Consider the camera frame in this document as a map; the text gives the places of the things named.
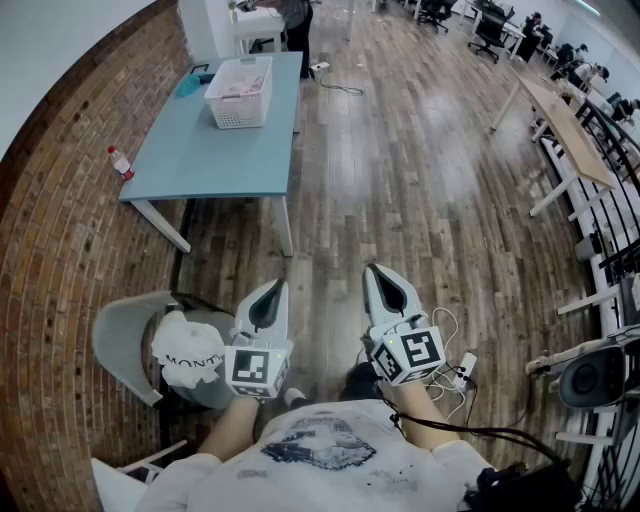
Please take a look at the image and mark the white cable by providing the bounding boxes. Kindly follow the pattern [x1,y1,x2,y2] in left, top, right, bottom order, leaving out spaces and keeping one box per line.
[424,307,476,421]

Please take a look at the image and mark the wooden desk with white legs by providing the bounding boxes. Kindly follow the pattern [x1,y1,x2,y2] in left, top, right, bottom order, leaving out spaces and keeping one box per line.
[489,74,617,217]

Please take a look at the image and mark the black power cable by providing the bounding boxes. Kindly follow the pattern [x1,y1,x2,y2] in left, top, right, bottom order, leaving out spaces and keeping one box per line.
[319,74,365,96]

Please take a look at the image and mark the person's right forearm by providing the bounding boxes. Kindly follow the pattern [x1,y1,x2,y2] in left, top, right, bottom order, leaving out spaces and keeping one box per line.
[393,380,462,445]

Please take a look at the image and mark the black waist device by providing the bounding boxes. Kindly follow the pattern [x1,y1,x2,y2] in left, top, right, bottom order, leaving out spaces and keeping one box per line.
[462,459,584,512]

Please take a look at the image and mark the white plastic laundry basket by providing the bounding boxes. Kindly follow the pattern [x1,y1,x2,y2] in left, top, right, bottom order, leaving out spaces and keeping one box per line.
[203,55,274,130]

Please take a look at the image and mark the teal fluffy cloth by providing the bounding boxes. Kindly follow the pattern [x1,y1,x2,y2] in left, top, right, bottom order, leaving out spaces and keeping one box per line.
[175,72,201,98]

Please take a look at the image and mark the grey shell chair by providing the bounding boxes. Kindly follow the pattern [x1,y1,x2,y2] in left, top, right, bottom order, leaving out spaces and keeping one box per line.
[91,290,236,411]

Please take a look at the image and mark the pink garment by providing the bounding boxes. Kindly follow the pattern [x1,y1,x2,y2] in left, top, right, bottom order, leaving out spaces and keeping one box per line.
[219,69,266,95]

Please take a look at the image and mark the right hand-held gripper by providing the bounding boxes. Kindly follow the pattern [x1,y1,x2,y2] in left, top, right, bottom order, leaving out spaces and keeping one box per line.
[360,263,447,387]

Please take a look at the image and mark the black office chair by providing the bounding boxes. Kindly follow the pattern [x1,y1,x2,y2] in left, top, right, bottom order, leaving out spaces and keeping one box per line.
[417,0,459,35]
[468,5,516,65]

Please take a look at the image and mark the person's white printed t-shirt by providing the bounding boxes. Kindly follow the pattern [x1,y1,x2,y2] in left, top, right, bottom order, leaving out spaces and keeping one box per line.
[134,399,496,512]

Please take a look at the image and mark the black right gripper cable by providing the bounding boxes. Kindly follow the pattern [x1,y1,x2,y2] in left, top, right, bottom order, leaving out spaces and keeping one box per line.
[378,383,571,466]

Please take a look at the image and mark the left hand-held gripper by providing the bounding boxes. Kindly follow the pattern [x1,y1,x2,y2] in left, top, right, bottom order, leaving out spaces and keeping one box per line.
[223,278,294,401]

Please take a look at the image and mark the light blue table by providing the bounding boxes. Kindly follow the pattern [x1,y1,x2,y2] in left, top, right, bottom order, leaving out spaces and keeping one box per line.
[118,51,305,258]

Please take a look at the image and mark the black metal railing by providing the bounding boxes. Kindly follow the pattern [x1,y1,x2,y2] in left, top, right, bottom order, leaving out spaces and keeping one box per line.
[574,97,640,512]

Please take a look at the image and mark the person's black trousers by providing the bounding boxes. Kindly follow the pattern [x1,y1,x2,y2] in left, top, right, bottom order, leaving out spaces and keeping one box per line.
[339,360,386,401]

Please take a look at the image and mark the person's left forearm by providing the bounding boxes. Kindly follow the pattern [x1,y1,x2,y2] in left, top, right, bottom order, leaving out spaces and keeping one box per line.
[197,396,261,456]

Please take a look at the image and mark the clear bottle with red cap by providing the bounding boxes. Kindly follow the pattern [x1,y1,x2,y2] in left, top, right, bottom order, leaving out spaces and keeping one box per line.
[106,145,136,182]

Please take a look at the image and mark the grey device on stand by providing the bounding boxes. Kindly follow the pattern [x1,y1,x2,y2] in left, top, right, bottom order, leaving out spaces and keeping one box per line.
[524,324,640,411]

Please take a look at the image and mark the white shelf rack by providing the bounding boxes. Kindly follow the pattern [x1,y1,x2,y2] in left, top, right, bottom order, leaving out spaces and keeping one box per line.
[91,438,189,512]

